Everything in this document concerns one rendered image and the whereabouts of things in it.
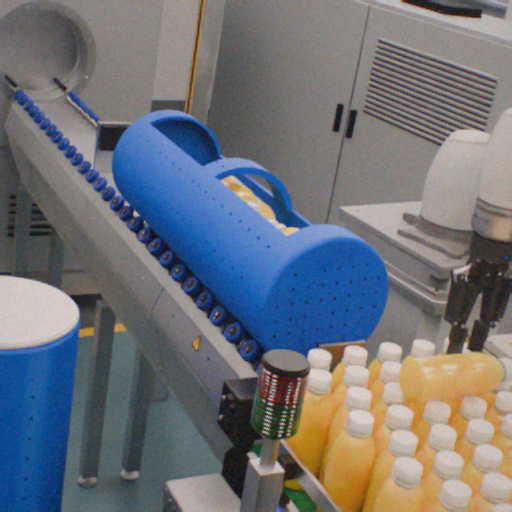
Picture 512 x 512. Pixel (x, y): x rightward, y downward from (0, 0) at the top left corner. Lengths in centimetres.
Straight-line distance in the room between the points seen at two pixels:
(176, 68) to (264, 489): 624
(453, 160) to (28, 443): 114
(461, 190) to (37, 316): 103
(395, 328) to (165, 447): 121
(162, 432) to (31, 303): 164
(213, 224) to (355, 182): 208
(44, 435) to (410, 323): 94
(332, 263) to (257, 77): 284
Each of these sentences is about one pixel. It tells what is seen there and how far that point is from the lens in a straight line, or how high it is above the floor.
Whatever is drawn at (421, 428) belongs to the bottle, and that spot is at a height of 107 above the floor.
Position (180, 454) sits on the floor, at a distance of 325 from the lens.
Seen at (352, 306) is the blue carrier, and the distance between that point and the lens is 183.
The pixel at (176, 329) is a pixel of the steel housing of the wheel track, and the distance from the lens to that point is 212.
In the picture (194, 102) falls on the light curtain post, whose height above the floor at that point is 112.
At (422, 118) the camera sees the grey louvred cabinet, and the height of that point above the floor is 108.
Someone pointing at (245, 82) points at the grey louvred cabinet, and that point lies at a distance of 463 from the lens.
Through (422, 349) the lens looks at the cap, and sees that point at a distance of 170.
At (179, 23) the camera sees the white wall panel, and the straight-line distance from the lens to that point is 731.
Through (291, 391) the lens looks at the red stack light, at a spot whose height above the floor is 123.
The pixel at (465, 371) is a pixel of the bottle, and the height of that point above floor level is 116.
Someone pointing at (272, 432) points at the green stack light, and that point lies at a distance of 123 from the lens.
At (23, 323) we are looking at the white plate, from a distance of 171.
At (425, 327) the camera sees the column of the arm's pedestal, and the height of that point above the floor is 91.
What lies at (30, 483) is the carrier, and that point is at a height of 74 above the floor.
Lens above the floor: 181
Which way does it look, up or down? 21 degrees down
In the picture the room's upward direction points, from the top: 10 degrees clockwise
